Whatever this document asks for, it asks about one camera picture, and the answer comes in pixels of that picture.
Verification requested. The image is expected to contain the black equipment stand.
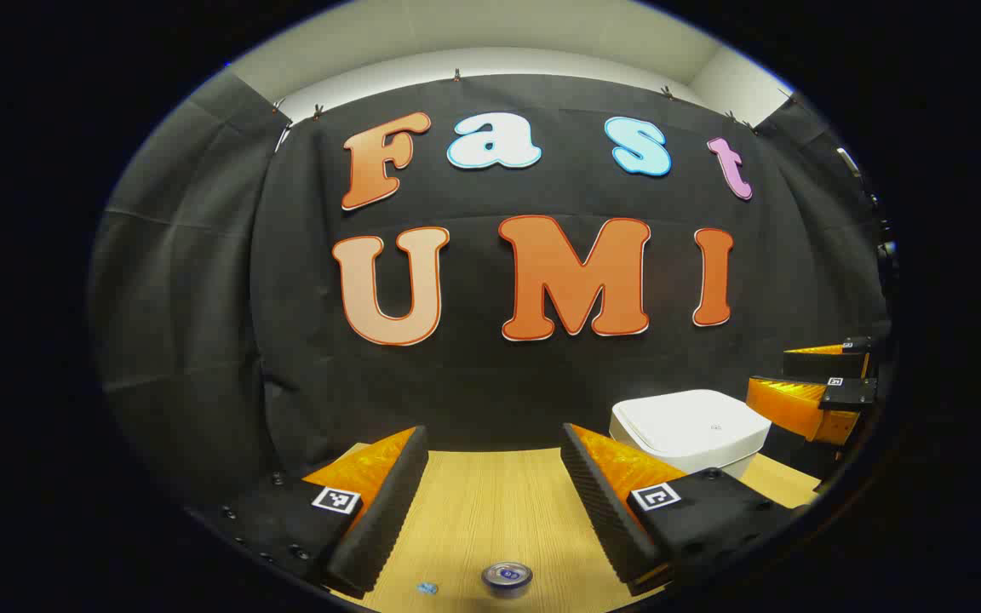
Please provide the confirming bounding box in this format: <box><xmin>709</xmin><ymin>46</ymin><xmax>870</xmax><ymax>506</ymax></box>
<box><xmin>835</xmin><ymin>146</ymin><xmax>898</xmax><ymax>265</ymax></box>

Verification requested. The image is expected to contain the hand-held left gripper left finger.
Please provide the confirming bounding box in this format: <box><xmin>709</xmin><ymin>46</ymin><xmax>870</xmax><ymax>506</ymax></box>
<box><xmin>188</xmin><ymin>424</ymin><xmax>430</xmax><ymax>599</ymax></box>

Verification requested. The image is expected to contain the wooden desktop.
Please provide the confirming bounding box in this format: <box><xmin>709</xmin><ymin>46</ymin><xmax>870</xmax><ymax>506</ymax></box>
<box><xmin>303</xmin><ymin>441</ymin><xmax>823</xmax><ymax>613</ymax></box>

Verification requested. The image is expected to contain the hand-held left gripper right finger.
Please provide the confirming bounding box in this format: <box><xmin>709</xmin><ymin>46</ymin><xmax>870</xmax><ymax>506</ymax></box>
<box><xmin>559</xmin><ymin>422</ymin><xmax>816</xmax><ymax>598</ymax></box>

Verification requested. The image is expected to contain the blue pop can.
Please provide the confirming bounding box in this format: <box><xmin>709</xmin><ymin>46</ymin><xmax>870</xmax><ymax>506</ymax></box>
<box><xmin>481</xmin><ymin>562</ymin><xmax>535</xmax><ymax>599</ymax></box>

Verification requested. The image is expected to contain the black backdrop cloth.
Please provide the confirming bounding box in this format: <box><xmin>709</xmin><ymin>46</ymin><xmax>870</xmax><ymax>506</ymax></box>
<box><xmin>89</xmin><ymin>68</ymin><xmax>893</xmax><ymax>507</ymax></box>

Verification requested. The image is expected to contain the white desktop garbage bin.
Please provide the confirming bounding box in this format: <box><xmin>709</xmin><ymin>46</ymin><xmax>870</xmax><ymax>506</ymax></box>
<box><xmin>610</xmin><ymin>389</ymin><xmax>773</xmax><ymax>480</ymax></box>

